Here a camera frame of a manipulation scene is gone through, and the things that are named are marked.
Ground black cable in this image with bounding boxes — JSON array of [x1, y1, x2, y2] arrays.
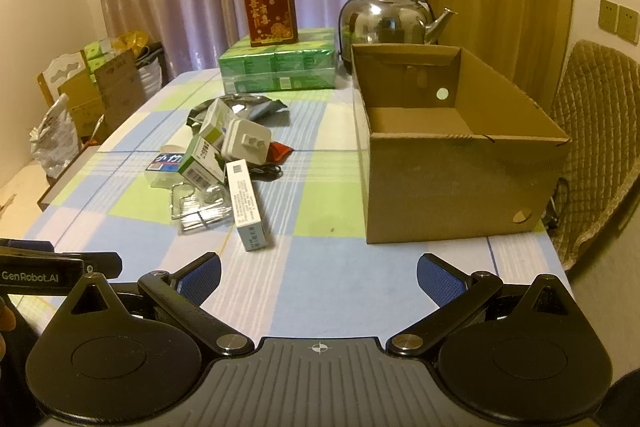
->
[[249, 161, 284, 182]]

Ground white power adapter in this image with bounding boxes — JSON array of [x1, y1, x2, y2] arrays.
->
[[221, 118, 272, 166]]

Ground silver foil bag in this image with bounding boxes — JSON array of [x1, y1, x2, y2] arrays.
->
[[186, 93, 288, 129]]

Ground clear plastic tray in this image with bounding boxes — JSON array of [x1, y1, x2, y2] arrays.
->
[[170, 182, 232, 234]]

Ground long white medicine box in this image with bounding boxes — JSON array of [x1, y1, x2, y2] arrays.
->
[[226, 159, 267, 251]]

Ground blue labelled packet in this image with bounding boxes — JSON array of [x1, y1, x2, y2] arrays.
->
[[144, 153, 184, 190]]

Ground white plastic bag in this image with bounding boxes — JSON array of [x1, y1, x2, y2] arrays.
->
[[29, 94, 80, 179]]

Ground green white medicine box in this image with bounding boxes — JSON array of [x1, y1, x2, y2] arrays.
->
[[178, 98, 235, 191]]

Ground checked tablecloth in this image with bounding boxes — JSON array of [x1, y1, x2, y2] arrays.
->
[[27, 69, 563, 339]]

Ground open brown cardboard box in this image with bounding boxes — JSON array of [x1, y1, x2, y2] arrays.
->
[[352, 43, 570, 244]]

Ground red snack packet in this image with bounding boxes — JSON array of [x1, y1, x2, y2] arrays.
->
[[266, 142, 294, 165]]

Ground cardboard boxes on floor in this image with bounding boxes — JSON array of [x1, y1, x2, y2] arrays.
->
[[37, 32, 166, 143]]

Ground quilted brown chair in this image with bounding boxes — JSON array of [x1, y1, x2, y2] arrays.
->
[[550, 40, 639, 270]]

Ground green tissue multipack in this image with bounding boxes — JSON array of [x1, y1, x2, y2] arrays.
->
[[218, 27, 337, 94]]

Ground steel kettle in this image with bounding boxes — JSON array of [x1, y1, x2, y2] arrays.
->
[[337, 0, 456, 74]]

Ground dark red gift box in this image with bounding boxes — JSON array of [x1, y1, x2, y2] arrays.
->
[[244, 0, 298, 48]]

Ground wall switch plates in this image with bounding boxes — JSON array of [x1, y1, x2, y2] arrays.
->
[[598, 0, 639, 46]]

